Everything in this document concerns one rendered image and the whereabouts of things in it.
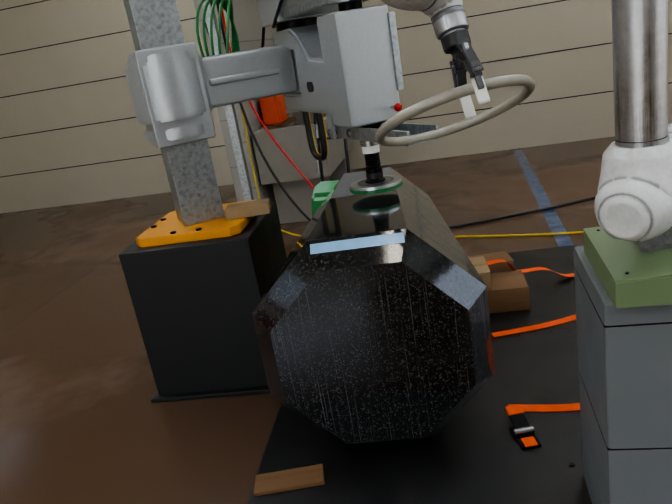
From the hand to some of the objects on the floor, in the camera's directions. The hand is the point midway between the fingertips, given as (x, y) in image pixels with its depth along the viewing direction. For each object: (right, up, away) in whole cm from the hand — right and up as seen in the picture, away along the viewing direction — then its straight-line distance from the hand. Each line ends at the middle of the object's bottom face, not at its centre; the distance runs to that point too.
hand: (476, 106), depth 165 cm
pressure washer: (-32, -47, +272) cm, 278 cm away
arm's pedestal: (+60, -116, +17) cm, 132 cm away
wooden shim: (-54, -120, +58) cm, 144 cm away
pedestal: (-89, -95, +156) cm, 204 cm away
